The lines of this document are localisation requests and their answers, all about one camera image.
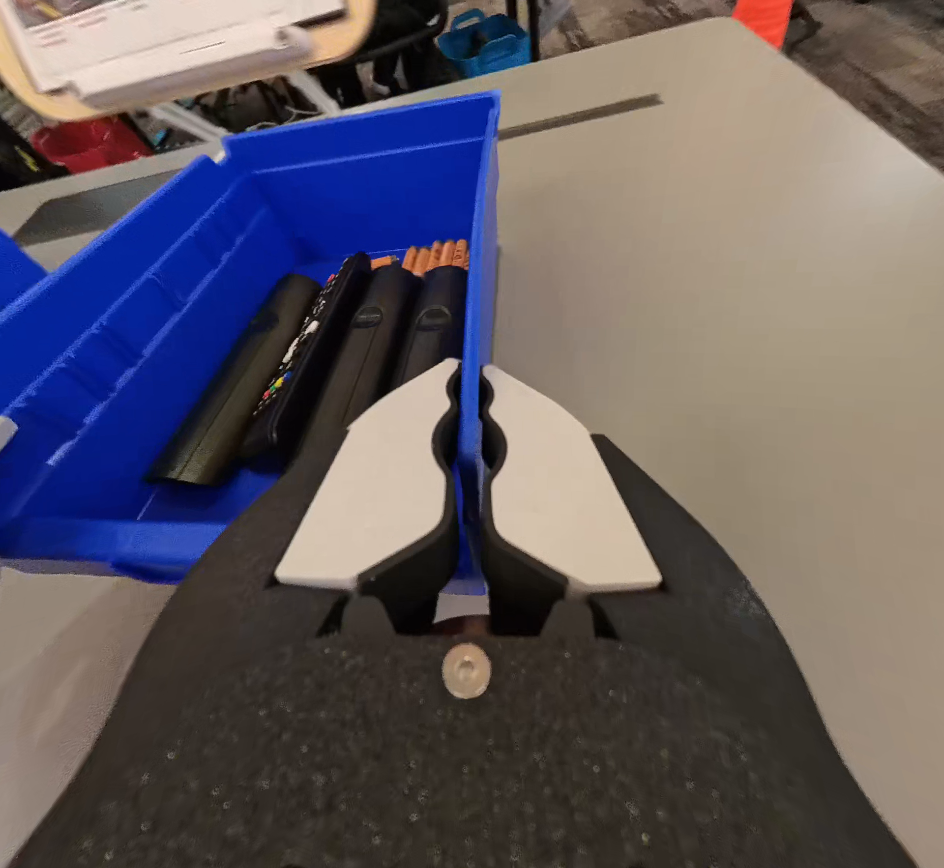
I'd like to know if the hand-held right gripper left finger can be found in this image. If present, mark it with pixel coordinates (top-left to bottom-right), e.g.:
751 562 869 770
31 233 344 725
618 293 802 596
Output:
273 358 464 635

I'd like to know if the white instruction sheet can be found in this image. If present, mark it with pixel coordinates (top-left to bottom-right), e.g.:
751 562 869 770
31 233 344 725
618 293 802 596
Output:
0 0 348 98

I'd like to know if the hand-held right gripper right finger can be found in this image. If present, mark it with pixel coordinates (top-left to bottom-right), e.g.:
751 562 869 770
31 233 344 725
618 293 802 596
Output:
478 364 664 637

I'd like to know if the grey desk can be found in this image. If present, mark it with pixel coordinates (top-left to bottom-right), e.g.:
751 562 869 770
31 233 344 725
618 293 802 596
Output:
0 16 944 868

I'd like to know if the blue bin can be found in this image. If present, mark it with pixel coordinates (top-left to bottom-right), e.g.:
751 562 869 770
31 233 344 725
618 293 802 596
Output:
0 90 502 598
0 230 47 309

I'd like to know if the red bin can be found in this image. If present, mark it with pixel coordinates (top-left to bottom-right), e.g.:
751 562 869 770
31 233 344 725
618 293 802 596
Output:
31 117 156 174

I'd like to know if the blue tote basket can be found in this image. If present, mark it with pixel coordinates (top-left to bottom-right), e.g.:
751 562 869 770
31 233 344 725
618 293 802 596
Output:
437 9 532 79

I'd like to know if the pile of orange batteries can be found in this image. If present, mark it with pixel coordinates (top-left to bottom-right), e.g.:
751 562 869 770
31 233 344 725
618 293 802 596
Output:
369 237 472 278

